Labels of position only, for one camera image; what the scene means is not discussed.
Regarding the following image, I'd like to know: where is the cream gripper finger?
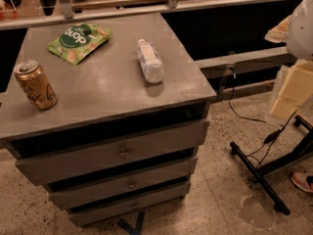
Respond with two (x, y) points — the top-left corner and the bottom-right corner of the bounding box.
(269, 60), (313, 119)
(265, 16), (291, 43)

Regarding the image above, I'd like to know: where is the green rice chip bag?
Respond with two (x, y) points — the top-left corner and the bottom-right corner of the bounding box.
(48, 23), (112, 66)

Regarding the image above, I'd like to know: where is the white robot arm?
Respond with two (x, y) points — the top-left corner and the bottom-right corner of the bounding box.
(265, 0), (313, 119)

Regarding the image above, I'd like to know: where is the orange soda can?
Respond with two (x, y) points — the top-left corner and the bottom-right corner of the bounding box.
(14, 60), (57, 110)

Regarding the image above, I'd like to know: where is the black stand base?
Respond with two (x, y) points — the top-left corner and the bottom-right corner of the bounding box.
(230, 116), (313, 215)

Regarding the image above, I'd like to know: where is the red white shoe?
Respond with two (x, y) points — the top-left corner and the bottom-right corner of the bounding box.
(291, 172), (313, 193)

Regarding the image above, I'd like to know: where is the clear plastic water bottle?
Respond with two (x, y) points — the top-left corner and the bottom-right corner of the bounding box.
(137, 39), (164, 83)

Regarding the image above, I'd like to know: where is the grey drawer cabinet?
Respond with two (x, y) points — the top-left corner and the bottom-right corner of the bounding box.
(0, 14), (214, 226)

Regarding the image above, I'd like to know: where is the black power cable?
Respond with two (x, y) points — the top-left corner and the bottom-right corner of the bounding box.
(227, 66), (299, 168)

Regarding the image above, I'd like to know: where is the metal railing frame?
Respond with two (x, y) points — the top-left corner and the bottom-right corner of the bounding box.
(0, 0), (301, 91)

